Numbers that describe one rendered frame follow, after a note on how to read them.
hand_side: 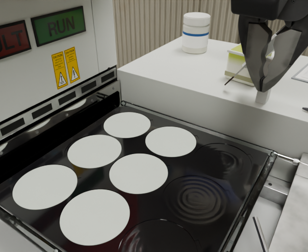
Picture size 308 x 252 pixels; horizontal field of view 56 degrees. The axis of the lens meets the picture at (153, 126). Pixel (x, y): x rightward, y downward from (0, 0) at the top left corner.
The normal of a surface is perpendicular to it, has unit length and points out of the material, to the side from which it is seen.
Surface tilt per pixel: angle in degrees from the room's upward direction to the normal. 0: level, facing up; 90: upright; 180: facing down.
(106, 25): 90
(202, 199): 0
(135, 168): 0
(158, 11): 90
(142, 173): 0
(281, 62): 89
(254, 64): 89
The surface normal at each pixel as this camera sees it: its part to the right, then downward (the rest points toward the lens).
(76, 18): 0.84, 0.30
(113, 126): 0.00, -0.83
